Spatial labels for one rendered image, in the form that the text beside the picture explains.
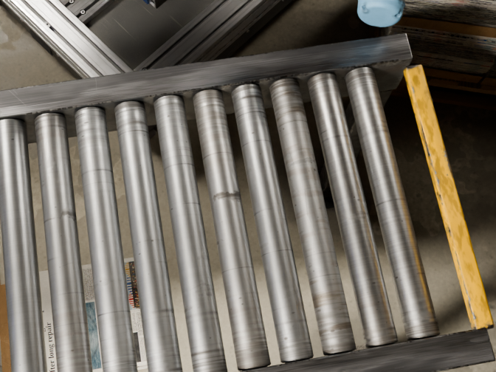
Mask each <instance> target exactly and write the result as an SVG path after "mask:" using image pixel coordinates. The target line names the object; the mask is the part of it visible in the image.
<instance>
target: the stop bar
mask: <svg viewBox="0 0 496 372"><path fill-rule="evenodd" d="M403 73H404V78H405V80H406V84H407V89H408V91H409V95H410V100H411V103H412V106H413V111H414V114H415V117H416V122H417V125H418V130H419V133H420V136H421V141H422V144H423V147H424V152H425V155H426V158H427V164H428V166H429V169H430V175H431V177H432V181H433V186H434V188H435V194H436V197H437V200H438V205H439V208H440V211H441V216H442V219H443V222H444V227H445V230H446V233H447V238H448V242H449V246H450V249H451V253H452V257H453V260H454V263H455V268H456V272H457V274H458V279H459V283H460V285H461V291H462V294H463V296H464V302H465V305H466V310H467V313H468V316H469V321H470V324H471V327H472V330H473V331H482V330H487V329H491V328H494V326H495V324H494V322H493V319H492V314H491V311H490V308H489V304H488V300H487V297H486V293H485V289H484V287H483V280H482V279H481V274H480V271H479V268H478V263H477V261H476V257H475V253H474V249H473V247H472V242H471V239H470V236H469V231H468V228H467V225H466V221H465V218H464V213H463V210H462V207H461V202H460V199H459V196H458V191H457V188H456V186H455V180H454V178H453V175H452V170H451V167H450V162H449V160H448V156H447V152H446V148H445V146H444V141H443V138H442V135H441V130H440V127H439V124H438V119H437V117H436V113H435V109H434V105H433V99H432V98H431V95H430V90H429V87H428V84H427V79H426V77H425V73H424V69H423V66H422V65H421V64H416V65H412V66H406V67H405V68H404V71H403Z"/></svg>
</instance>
